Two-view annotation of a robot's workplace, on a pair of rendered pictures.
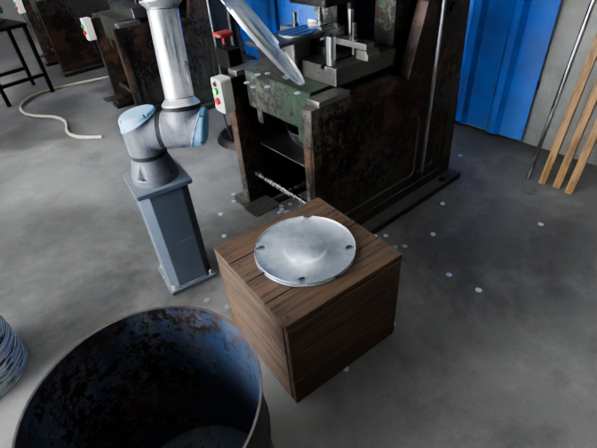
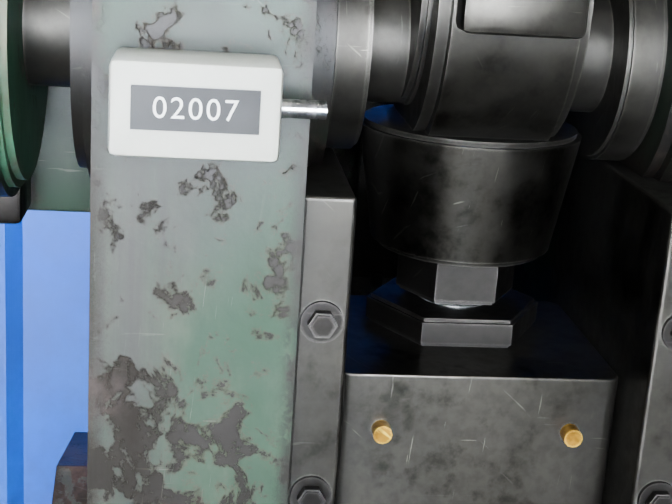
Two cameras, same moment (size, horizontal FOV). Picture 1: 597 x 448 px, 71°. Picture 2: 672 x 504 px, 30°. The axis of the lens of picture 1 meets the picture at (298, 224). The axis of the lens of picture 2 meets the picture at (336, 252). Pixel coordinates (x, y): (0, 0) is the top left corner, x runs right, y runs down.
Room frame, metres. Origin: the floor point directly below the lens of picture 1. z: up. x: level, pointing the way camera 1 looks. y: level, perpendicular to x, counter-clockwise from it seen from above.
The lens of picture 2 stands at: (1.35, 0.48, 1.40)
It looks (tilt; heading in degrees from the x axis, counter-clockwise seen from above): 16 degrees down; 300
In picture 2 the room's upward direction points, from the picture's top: 4 degrees clockwise
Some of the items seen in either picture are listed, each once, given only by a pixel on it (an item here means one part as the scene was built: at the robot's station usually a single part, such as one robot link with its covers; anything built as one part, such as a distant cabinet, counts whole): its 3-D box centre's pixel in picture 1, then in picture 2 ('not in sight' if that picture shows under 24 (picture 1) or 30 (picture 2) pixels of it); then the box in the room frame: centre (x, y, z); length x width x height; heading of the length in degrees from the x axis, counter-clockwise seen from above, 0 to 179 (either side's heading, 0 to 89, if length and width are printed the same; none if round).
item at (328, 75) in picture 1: (323, 55); not in sight; (1.64, -0.15, 0.68); 0.45 x 0.30 x 0.06; 37
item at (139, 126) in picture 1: (143, 130); not in sight; (1.22, 0.45, 0.62); 0.13 x 0.12 x 0.14; 89
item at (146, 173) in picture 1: (152, 163); not in sight; (1.22, 0.46, 0.50); 0.15 x 0.15 x 0.10
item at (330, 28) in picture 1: (322, 32); not in sight; (1.64, -0.15, 0.76); 0.15 x 0.09 x 0.05; 37
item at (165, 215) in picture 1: (173, 228); not in sight; (1.22, 0.46, 0.23); 0.19 x 0.19 x 0.45; 29
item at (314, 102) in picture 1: (398, 118); not in sight; (1.51, -0.42, 0.45); 0.92 x 0.12 x 0.90; 127
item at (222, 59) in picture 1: (231, 69); not in sight; (1.75, 0.22, 0.62); 0.10 x 0.06 x 0.20; 37
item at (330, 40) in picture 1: (330, 49); not in sight; (1.42, -0.15, 0.75); 0.03 x 0.03 x 0.10; 37
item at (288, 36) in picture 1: (286, 54); not in sight; (1.53, -0.01, 0.72); 0.25 x 0.14 x 0.14; 127
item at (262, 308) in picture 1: (307, 292); not in sight; (0.90, -0.01, 0.18); 0.40 x 0.38 x 0.35; 123
